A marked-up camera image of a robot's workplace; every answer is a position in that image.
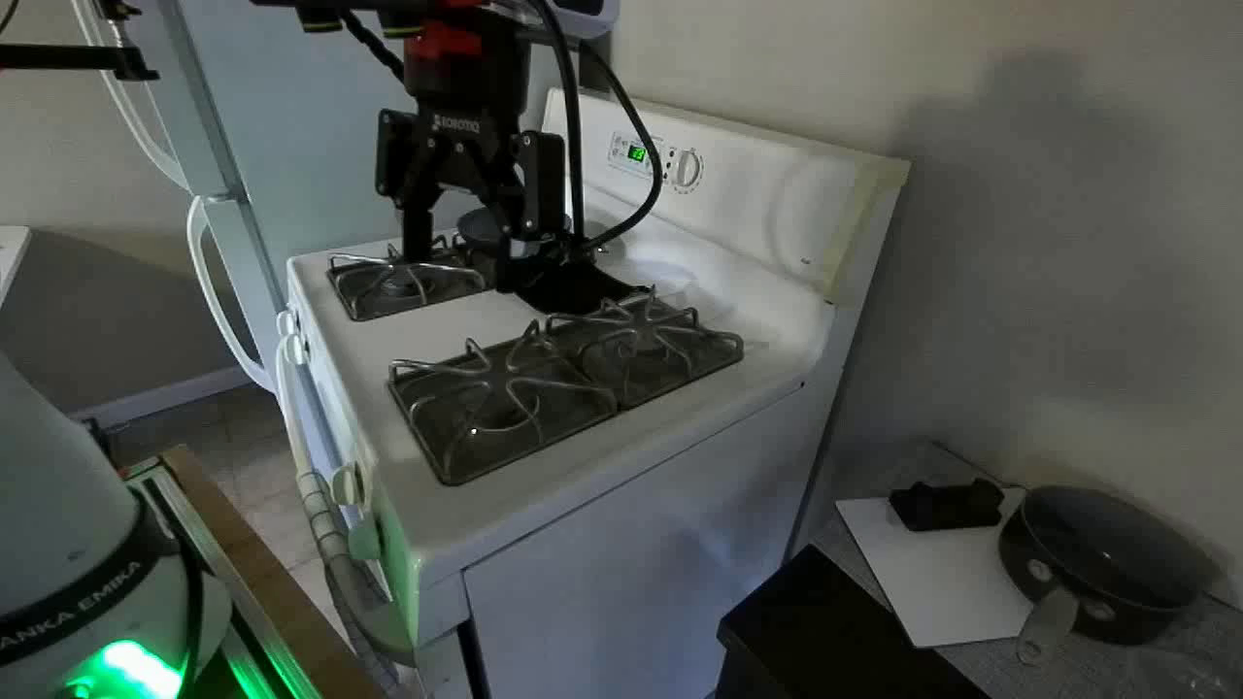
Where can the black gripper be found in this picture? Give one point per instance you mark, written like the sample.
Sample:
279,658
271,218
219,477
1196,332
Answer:
468,130

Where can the grey round plate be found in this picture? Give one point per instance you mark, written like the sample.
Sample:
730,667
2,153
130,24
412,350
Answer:
480,235

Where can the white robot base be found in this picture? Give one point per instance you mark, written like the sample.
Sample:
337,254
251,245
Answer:
63,545

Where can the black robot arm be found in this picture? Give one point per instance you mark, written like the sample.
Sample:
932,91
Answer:
454,34

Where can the white kitchen stove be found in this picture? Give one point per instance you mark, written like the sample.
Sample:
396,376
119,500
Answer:
724,296

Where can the white refrigerator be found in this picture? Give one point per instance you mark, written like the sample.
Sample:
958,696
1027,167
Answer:
286,130

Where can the metal double burner grate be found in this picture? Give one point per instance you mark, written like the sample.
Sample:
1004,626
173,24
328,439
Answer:
568,376

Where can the wooden table edge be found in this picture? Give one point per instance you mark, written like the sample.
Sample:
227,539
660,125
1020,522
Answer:
257,584

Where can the black box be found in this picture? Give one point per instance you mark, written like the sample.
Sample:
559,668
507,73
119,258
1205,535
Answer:
818,633

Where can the small black block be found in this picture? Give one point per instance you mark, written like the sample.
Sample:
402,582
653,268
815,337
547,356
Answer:
945,505

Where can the white flat board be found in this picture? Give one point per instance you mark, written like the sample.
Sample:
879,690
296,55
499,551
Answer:
933,578

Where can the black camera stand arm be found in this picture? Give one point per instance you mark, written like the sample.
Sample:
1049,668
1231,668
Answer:
63,61

